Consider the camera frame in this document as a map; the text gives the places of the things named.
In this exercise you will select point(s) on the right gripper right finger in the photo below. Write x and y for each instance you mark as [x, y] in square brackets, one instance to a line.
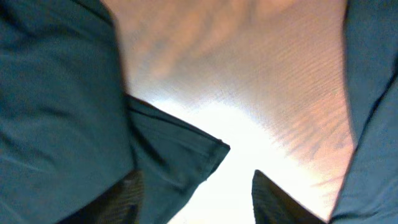
[271, 205]

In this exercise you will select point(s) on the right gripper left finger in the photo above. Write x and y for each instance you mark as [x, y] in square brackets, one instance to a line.
[121, 204]

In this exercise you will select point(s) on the black t-shirt with logo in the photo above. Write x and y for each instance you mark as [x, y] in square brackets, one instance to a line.
[197, 95]

